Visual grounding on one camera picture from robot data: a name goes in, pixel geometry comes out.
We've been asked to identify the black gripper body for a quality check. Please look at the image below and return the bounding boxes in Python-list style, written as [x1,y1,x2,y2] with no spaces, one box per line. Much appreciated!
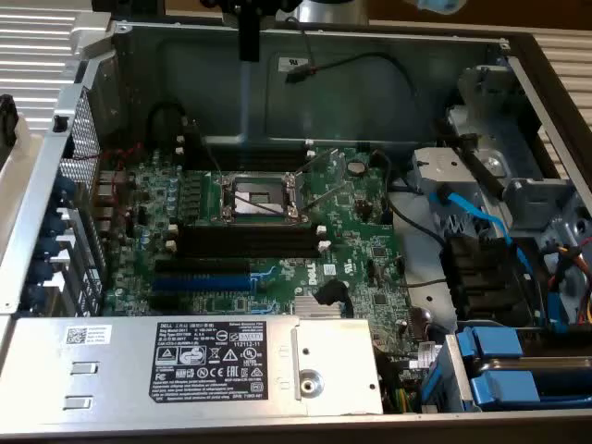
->
[199,0,302,14]

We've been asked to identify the RAM slot white latches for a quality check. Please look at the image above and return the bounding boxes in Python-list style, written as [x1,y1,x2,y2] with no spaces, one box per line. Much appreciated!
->
[168,225,327,242]
[175,146,318,163]
[178,135,315,149]
[165,240,332,259]

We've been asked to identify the grey open PC case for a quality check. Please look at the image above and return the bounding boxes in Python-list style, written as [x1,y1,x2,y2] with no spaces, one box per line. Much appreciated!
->
[0,12,592,438]

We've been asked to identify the metal CPU socket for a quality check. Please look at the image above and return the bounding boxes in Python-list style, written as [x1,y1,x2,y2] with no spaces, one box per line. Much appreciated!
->
[219,169,302,227]

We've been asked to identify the metal rear port block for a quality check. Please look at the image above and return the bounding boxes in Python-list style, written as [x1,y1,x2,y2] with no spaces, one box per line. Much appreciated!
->
[92,169,122,232]

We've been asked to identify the green motherboard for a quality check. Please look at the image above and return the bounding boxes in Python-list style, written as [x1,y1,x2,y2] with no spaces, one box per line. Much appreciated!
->
[94,142,417,376]

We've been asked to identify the long black expansion slot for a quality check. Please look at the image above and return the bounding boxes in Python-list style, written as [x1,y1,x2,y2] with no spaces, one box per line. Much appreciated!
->
[154,257,252,275]

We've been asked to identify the blue card retention clip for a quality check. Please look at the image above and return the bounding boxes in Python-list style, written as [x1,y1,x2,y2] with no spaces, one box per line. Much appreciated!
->
[35,235,64,263]
[51,174,78,204]
[22,284,50,309]
[30,261,56,288]
[43,210,68,237]

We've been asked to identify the blue expansion slot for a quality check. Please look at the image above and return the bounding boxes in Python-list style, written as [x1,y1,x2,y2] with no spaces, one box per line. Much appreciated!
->
[151,275,254,291]

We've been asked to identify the black diagonal bar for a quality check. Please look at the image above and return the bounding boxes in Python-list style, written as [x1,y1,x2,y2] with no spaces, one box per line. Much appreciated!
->
[432,117,506,198]

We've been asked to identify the silver finned chipset heatsink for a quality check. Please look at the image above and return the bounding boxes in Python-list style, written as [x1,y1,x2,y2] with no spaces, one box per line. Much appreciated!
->
[294,295,344,321]

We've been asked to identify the grey metal disk bay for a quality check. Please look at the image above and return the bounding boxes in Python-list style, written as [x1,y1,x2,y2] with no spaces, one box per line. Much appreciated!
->
[411,64,592,334]

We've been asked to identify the silver power supply box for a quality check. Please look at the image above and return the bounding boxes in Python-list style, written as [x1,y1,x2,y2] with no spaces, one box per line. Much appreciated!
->
[0,315,386,417]

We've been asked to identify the white case wall sticker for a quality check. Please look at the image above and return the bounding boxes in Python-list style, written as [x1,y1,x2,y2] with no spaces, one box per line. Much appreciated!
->
[277,55,312,73]

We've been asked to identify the black wire with plug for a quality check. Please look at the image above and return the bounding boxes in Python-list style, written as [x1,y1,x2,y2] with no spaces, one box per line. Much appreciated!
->
[284,16,445,144]

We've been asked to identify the thick black looped cable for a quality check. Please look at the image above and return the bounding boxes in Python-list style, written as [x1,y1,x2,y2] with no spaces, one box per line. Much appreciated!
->
[145,104,198,149]

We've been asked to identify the thin wire locking lever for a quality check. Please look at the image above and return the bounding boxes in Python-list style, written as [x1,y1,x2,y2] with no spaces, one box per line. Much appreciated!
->
[304,180,347,210]
[203,134,224,179]

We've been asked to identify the thin red wire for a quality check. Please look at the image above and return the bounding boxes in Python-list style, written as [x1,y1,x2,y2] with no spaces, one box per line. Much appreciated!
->
[71,142,145,218]

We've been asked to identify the blue data wire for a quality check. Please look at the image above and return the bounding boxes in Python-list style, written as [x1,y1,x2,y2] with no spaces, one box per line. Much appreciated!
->
[427,182,573,332]

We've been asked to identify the thin black cable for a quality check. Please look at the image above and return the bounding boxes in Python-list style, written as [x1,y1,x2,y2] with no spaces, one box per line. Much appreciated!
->
[388,187,448,246]

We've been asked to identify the black cable plug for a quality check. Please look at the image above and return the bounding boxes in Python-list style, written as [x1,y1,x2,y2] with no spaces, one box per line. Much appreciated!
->
[313,278,355,320]

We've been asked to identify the orange red yellow wires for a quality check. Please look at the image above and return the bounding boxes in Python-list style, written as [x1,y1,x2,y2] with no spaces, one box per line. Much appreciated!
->
[540,242,592,327]

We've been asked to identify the yellow black wire bundle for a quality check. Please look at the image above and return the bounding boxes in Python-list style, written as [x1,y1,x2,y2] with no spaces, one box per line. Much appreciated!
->
[387,386,413,415]

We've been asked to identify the blue disk carrier handle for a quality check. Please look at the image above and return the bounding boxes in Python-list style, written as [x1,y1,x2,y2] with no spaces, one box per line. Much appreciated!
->
[455,326,524,360]
[467,369,542,411]

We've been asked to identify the blue plastic disk rail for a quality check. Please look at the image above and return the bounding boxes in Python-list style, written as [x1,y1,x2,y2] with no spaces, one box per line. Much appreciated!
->
[420,358,463,413]

